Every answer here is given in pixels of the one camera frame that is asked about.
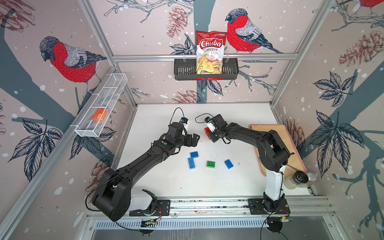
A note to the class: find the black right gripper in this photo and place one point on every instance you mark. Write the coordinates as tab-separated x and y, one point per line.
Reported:
213	139

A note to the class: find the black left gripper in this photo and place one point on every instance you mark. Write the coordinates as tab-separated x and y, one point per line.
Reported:
195	140

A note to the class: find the long red lego brick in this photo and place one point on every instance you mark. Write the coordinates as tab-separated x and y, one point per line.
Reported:
207	132

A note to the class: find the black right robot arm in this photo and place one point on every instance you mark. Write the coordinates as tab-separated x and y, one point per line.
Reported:
273	155

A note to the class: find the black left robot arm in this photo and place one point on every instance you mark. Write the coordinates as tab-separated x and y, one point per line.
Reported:
114	196

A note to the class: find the small blue lego brick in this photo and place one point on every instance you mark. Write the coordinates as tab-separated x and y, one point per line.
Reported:
194	155

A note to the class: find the long blue lego brick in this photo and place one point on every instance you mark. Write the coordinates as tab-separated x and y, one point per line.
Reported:
191	163

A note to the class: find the green lego brick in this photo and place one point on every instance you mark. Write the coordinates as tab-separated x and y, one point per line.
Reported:
211	164

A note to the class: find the blue square lego brick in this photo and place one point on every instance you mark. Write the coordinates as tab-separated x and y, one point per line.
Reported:
228	164

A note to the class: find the Chuba cassava chips bag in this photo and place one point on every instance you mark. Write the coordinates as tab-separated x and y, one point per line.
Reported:
210	52

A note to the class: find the tan wooden tray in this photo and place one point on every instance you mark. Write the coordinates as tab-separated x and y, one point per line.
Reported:
295	162

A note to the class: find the clear bottle black cap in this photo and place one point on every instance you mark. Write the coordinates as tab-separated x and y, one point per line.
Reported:
299	180

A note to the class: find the orange red block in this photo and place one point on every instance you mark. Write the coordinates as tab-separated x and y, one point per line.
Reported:
100	114

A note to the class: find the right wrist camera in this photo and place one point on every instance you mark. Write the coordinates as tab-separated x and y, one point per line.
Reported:
210	124

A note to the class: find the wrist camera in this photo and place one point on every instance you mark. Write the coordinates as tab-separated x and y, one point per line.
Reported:
184	122
210	124

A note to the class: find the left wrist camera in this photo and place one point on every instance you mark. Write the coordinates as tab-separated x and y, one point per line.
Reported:
184	122

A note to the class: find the black wire basket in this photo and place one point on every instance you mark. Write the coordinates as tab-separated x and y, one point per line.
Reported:
186	70

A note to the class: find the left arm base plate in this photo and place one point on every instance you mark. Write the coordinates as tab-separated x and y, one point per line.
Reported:
162	207

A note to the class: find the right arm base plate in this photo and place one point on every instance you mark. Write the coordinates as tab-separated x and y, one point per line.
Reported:
257	207

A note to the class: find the white wire shelf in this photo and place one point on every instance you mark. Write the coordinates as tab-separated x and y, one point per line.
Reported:
105	99

